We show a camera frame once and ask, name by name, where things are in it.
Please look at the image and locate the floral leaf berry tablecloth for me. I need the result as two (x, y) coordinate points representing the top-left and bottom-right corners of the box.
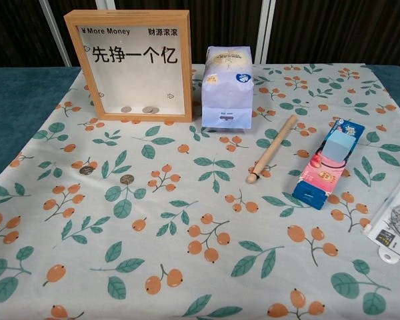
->
(0, 63), (400, 320)

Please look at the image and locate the clear plastic scourer packet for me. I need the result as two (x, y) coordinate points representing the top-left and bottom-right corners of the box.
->
(365, 178), (400, 265)

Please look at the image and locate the lavender paper food bag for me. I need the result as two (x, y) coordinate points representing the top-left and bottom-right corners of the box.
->
(201, 45), (254, 130)

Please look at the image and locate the thick white frame post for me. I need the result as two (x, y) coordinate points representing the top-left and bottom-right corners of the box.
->
(255, 0), (277, 64)
(38, 0), (73, 67)

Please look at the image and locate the wooden frame money box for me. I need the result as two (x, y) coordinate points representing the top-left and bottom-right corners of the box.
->
(63, 9), (193, 123)

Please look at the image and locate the wooden stick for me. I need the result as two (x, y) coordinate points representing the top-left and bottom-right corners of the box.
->
(246, 115), (299, 184)

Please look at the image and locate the black elastic band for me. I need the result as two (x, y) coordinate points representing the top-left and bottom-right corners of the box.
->
(318, 156), (351, 169)

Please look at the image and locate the dark pleated curtain panel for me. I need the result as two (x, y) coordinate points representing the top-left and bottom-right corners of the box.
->
(266, 0), (400, 71)
(58, 0), (264, 65)
(0, 0), (69, 67)

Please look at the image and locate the blue and pink carton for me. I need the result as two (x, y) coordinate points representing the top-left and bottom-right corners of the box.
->
(292, 119), (367, 211)

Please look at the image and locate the light blue cube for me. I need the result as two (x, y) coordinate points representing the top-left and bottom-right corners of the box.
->
(323, 130), (358, 164)

